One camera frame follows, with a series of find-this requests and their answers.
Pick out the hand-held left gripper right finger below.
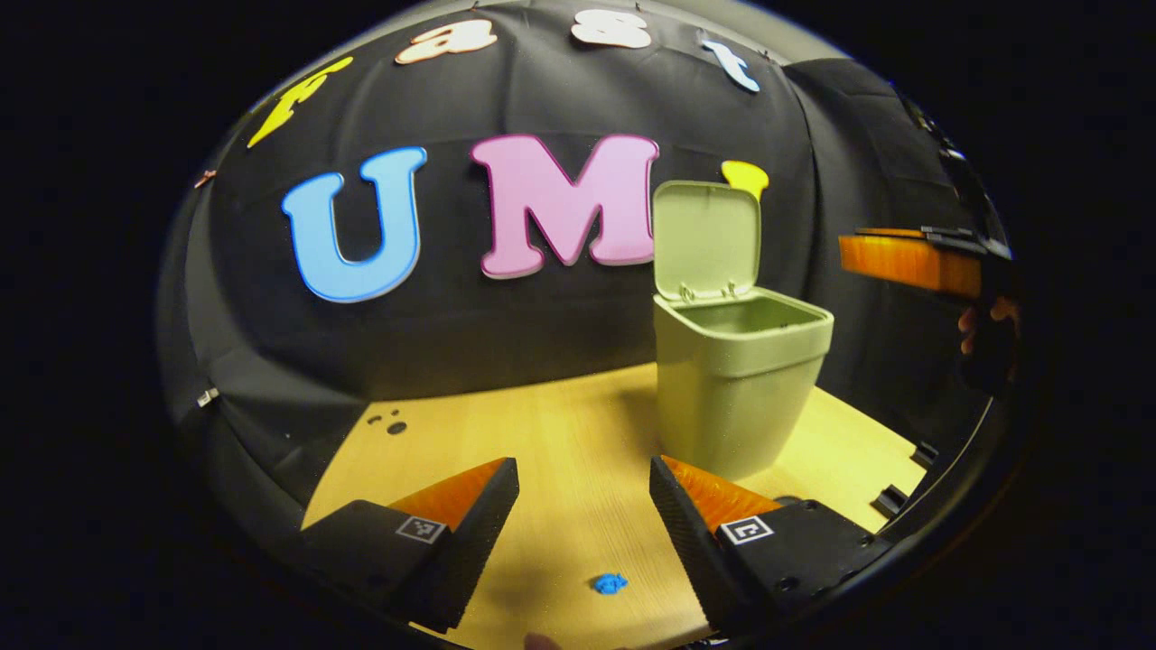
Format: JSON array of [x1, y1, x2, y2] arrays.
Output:
[[648, 454, 895, 637]]

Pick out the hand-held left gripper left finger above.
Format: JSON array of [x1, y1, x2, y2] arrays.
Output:
[[301, 457, 521, 633]]

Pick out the wooden desktop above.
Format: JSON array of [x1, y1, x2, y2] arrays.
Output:
[[303, 361, 927, 650]]

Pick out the green desktop garbage bin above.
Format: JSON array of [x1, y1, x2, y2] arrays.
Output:
[[652, 181, 834, 481]]

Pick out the black backdrop cloth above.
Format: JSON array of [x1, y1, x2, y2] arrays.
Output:
[[158, 0, 1003, 543]]

